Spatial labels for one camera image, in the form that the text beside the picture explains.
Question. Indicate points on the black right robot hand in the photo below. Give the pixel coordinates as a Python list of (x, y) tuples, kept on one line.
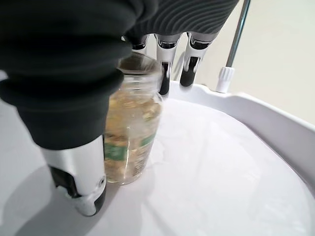
[(61, 61)]

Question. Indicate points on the clear yellow pill bottle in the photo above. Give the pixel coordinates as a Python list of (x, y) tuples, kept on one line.
[(134, 127)]

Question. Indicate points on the metal IV pole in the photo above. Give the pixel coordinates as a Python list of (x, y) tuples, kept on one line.
[(225, 76)]

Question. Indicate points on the white medical cart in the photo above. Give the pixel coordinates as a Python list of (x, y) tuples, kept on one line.
[(221, 159)]

